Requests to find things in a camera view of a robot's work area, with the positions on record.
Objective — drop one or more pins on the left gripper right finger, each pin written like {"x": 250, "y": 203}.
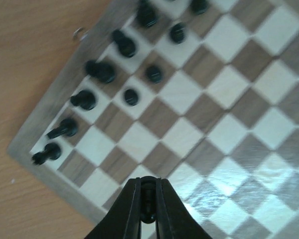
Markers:
{"x": 173, "y": 221}

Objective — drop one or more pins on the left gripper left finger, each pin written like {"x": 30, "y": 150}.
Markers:
{"x": 123, "y": 219}

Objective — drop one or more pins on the black pawn chess piece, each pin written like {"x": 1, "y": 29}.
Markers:
{"x": 148, "y": 199}
{"x": 52, "y": 151}
{"x": 103, "y": 71}
{"x": 67, "y": 127}
{"x": 154, "y": 74}
{"x": 131, "y": 97}

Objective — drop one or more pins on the black bishop chess piece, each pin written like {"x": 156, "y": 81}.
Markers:
{"x": 126, "y": 46}

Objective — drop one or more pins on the black knight chess piece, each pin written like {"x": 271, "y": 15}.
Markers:
{"x": 146, "y": 15}

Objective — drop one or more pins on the black rook chess piece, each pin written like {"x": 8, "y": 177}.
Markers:
{"x": 199, "y": 6}

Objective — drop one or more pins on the wooden chess board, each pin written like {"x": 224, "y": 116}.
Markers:
{"x": 222, "y": 126}

